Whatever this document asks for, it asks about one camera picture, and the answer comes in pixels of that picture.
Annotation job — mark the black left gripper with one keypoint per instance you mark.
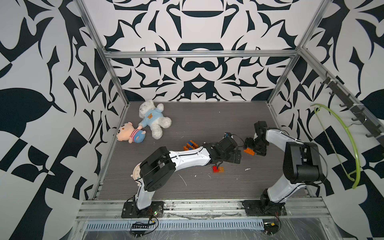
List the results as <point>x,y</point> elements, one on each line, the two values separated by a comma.
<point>232,159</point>

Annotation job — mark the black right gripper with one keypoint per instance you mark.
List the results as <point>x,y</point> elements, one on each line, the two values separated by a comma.
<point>248,143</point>

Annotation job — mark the large orange lego brick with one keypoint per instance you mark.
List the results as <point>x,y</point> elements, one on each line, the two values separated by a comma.
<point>249,151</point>

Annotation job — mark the red square lego brick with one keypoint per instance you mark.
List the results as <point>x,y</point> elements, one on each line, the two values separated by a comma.
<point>216,169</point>

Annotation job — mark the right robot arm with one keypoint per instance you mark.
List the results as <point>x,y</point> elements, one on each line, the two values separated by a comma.
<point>302,164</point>

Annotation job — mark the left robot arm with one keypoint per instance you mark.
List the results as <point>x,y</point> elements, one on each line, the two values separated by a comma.
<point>154,172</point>

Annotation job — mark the white teddy bear blue shirt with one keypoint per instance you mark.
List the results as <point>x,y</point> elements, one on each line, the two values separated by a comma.
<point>152,117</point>

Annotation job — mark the black connector box right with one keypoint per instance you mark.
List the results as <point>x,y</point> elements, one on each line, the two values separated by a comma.
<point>271,228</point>

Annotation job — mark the black connector box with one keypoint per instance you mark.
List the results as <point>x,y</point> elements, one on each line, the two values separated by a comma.
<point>271,228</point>
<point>139,228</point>

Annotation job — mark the cream round toy clock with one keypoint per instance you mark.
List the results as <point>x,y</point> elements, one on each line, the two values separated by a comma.
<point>136,172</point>

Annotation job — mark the pink doll plush toy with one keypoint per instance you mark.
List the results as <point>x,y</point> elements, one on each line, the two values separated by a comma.
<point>127,132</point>

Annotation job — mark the black connector box left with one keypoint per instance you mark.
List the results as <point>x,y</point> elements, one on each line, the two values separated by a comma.
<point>139,228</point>

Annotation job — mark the black hook rack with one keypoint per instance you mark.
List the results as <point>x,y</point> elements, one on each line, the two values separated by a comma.
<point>362,115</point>

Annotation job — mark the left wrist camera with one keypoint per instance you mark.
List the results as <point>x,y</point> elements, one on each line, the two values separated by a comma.
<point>228,135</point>

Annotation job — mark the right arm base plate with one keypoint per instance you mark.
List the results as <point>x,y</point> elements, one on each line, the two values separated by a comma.
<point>256,208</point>

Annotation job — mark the white cable duct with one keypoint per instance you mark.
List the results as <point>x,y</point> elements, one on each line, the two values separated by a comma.
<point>180,225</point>

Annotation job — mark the aluminium frame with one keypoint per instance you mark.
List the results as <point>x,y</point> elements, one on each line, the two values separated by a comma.
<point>207,61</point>

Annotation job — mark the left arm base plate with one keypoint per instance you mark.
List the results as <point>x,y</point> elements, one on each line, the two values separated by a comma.
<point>130,210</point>

